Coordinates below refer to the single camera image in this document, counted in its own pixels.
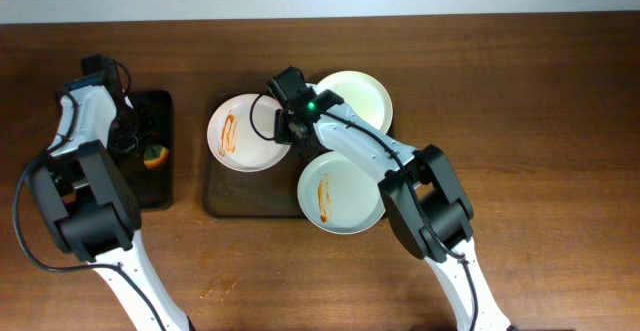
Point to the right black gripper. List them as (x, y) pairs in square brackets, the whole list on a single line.
[(291, 134)]

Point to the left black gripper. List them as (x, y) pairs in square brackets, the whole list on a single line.
[(126, 138)]

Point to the orange green sponge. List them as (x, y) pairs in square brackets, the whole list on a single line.
[(155, 156)]

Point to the pinkish white plate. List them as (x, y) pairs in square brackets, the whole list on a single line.
[(233, 142)]

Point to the cream white plate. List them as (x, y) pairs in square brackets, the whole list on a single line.
[(365, 94)]

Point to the pale green plate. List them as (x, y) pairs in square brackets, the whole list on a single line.
[(337, 196)]

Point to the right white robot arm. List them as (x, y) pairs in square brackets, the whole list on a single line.
[(427, 208)]

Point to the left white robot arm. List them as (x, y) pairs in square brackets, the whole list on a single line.
[(90, 211)]

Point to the black rectangular tray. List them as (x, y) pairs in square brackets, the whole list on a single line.
[(153, 188)]

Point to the brown serving tray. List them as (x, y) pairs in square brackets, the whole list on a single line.
[(266, 194)]

